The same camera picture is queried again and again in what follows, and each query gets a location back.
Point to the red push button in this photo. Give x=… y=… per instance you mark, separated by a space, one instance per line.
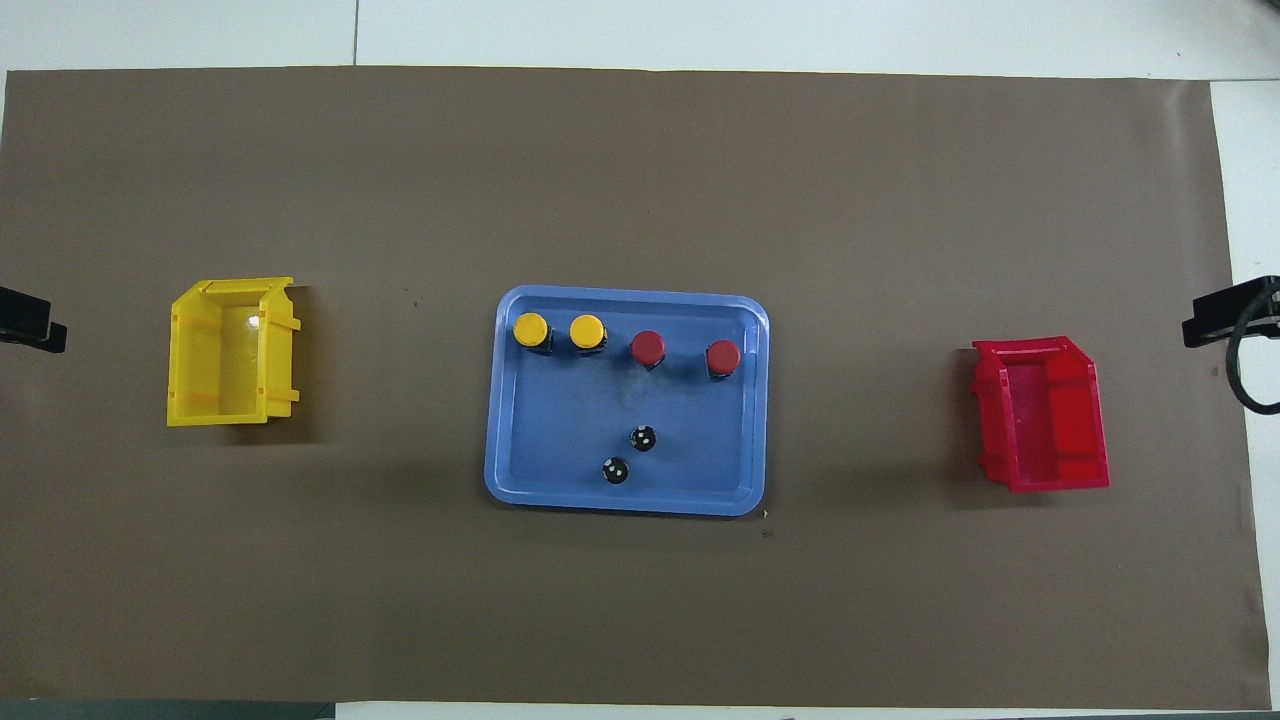
x=723 y=356
x=648 y=347

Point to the yellow push button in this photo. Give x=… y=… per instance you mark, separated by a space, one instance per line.
x=587 y=331
x=531 y=328

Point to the red plastic storage bin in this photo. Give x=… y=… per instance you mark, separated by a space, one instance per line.
x=1050 y=420

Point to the yellow plastic storage bin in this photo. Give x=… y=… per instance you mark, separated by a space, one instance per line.
x=225 y=360

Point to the blue plastic tray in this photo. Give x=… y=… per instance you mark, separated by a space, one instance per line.
x=560 y=430

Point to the small black cylinder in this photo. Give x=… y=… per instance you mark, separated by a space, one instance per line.
x=643 y=438
x=615 y=470

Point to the brown paper table mat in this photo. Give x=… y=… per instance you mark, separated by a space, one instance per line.
x=640 y=180

